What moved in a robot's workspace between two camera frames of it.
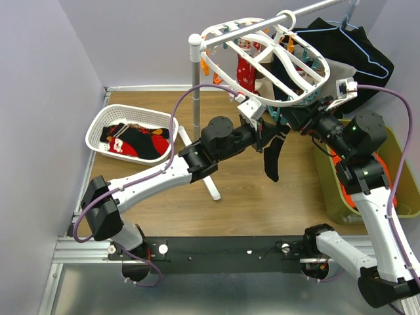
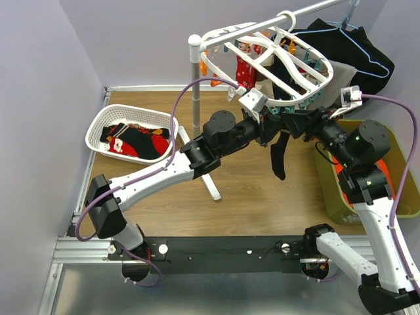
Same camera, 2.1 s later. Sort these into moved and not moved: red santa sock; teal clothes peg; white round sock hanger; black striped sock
Moved: black striped sock
Not moved: white round sock hanger; red santa sock; teal clothes peg
